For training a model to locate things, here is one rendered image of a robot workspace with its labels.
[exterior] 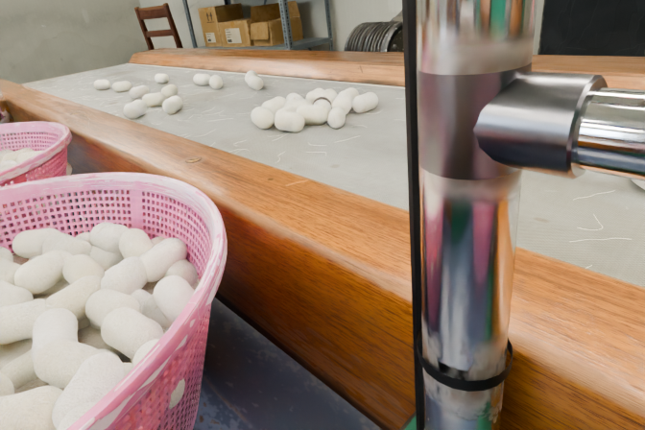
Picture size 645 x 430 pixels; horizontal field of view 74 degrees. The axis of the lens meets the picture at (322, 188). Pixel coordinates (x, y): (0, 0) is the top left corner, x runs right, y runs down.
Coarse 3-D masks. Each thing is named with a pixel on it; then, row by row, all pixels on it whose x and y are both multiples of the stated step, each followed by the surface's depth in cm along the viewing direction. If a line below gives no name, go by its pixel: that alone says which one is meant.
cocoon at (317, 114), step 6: (300, 108) 45; (306, 108) 45; (312, 108) 44; (318, 108) 44; (324, 108) 44; (306, 114) 44; (312, 114) 44; (318, 114) 44; (324, 114) 44; (306, 120) 45; (312, 120) 44; (318, 120) 44; (324, 120) 45
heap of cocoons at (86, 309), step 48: (48, 240) 27; (96, 240) 28; (144, 240) 26; (0, 288) 23; (48, 288) 25; (96, 288) 22; (144, 288) 25; (192, 288) 22; (0, 336) 21; (48, 336) 19; (96, 336) 22; (144, 336) 19; (0, 384) 17; (48, 384) 19; (96, 384) 16
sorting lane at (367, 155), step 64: (128, 64) 119; (192, 128) 50; (256, 128) 47; (320, 128) 44; (384, 128) 42; (384, 192) 29; (576, 192) 26; (640, 192) 25; (576, 256) 21; (640, 256) 20
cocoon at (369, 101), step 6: (360, 96) 47; (366, 96) 47; (372, 96) 47; (354, 102) 47; (360, 102) 46; (366, 102) 46; (372, 102) 47; (354, 108) 47; (360, 108) 47; (366, 108) 47; (372, 108) 48
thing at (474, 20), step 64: (448, 0) 8; (512, 0) 8; (448, 64) 8; (512, 64) 8; (448, 128) 9; (512, 128) 8; (576, 128) 7; (640, 128) 7; (448, 192) 9; (512, 192) 9; (448, 256) 10; (512, 256) 10; (448, 320) 11; (448, 384) 12
